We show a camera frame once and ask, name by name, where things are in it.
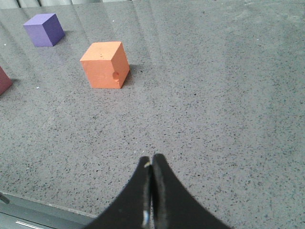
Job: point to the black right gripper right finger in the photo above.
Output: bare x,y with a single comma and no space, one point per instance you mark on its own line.
173,205

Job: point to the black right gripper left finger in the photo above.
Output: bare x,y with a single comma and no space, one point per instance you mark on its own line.
132,208

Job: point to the purple foam cube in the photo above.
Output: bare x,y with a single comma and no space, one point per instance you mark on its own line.
44,30

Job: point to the orange foam cube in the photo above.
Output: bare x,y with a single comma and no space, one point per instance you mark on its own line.
105,65

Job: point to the red foam cube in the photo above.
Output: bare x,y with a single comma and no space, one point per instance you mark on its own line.
5,81

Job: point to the grey-white curtain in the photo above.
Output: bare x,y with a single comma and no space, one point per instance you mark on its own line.
13,4

